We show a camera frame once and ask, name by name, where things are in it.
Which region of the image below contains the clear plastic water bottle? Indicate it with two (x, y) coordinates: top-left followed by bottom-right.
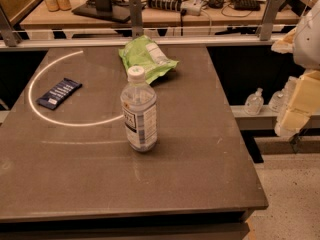
(120, 66), (157, 152)

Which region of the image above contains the metal guard rail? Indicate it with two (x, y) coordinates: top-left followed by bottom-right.
(0, 0), (299, 50)

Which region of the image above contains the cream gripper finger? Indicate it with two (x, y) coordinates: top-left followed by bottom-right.
(274, 69), (320, 137)
(271, 28), (296, 54)

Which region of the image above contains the black power strip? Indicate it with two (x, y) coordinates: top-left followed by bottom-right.
(147, 0), (182, 12)

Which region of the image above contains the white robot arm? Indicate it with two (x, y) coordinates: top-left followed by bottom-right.
(271, 1), (320, 137)

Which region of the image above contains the black device on desk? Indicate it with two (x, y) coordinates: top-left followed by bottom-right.
(234, 0), (260, 11)

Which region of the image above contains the clear sanitizer bottle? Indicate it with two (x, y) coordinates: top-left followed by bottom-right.
(268, 91), (284, 112)
(244, 88), (264, 115)

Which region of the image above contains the black monitor stand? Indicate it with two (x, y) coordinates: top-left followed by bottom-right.
(72, 0), (130, 23)

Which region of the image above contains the dark blue snack bar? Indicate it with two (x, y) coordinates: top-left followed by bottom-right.
(36, 78), (82, 110)

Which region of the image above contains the right clear sanitizer bottle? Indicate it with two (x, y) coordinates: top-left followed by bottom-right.
(268, 91), (284, 112)

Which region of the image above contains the white power adapter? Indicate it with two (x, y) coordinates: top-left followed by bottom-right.
(181, 0), (202, 16)

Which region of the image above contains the green snack bag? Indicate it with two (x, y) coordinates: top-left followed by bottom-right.
(119, 35), (178, 84)

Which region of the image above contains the left clear sanitizer bottle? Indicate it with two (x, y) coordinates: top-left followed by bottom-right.
(244, 88), (264, 115)

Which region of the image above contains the wooden desk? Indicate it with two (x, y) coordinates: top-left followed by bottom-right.
(19, 0), (301, 38)

